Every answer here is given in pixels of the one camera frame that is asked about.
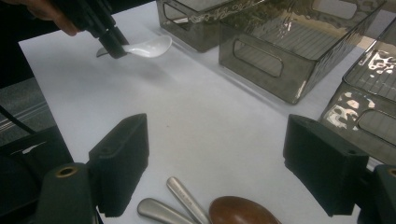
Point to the black flat panel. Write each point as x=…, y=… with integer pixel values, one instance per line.
x=28, y=168

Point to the metal fork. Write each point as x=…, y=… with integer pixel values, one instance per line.
x=183, y=196

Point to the aluminium floor rail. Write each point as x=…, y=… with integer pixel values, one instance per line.
x=21, y=115

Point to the brown wooden spoon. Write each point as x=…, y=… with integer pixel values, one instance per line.
x=239, y=213

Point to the white table sheet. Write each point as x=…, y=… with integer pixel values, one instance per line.
x=202, y=124

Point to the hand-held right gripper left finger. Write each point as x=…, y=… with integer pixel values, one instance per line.
x=120, y=165

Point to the smoky clear plastic bin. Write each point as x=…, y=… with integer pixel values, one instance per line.
x=342, y=115
x=186, y=34
x=299, y=81

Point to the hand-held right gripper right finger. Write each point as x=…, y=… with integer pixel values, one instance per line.
x=323, y=161

